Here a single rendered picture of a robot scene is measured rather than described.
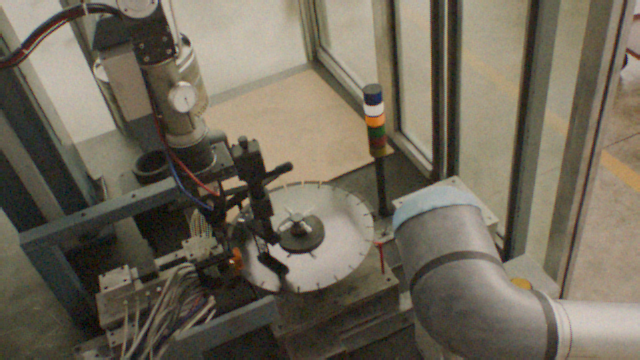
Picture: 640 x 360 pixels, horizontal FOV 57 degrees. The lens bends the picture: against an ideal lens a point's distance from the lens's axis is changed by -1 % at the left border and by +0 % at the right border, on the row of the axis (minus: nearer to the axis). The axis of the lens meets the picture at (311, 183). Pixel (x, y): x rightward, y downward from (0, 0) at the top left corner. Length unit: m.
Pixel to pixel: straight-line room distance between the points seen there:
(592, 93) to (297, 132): 1.13
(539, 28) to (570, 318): 0.51
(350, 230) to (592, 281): 1.37
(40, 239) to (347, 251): 0.69
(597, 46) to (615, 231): 1.76
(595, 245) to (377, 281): 1.43
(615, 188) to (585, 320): 2.17
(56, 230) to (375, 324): 0.76
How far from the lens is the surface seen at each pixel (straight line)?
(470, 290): 0.68
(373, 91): 1.37
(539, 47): 1.07
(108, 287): 1.48
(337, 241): 1.31
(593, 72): 1.03
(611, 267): 2.57
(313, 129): 1.96
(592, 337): 0.74
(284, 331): 1.31
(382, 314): 1.41
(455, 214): 0.74
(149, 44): 0.97
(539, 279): 1.32
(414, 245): 0.73
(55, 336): 1.66
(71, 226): 1.44
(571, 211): 1.21
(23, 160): 1.64
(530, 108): 1.13
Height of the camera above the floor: 1.92
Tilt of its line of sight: 42 degrees down
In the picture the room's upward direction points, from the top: 11 degrees counter-clockwise
